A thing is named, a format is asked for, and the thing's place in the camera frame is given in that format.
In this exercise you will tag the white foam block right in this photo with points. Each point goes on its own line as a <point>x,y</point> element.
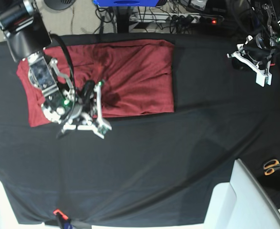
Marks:
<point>241,203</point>

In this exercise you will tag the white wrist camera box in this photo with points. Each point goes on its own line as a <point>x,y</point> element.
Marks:
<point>262,79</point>

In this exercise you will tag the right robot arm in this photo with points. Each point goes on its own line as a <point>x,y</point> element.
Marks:
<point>26,35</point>

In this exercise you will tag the black round stand base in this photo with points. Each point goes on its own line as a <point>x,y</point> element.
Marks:
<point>59,4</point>

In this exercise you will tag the blue orange clamp bottom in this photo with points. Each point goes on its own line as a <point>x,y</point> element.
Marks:
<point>64,222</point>

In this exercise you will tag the black table cloth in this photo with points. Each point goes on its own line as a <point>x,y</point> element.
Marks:
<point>150,170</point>

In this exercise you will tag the blue plastic box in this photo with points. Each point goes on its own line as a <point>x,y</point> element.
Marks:
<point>125,3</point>

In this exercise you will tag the white power strip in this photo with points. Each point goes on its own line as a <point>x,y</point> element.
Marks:
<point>187,19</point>

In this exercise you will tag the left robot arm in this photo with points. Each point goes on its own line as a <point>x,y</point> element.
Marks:
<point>263,19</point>

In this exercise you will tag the red long-sleeve T-shirt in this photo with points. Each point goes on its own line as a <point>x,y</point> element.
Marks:
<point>137,74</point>

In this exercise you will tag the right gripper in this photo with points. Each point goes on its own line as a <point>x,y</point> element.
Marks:
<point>87,110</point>

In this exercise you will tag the yellow-handled scissors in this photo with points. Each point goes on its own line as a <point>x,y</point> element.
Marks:
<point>271,167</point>

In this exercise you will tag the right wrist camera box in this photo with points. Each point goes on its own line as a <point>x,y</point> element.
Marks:
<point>101,127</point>

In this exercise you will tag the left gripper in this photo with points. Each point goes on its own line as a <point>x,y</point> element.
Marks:
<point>256,53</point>

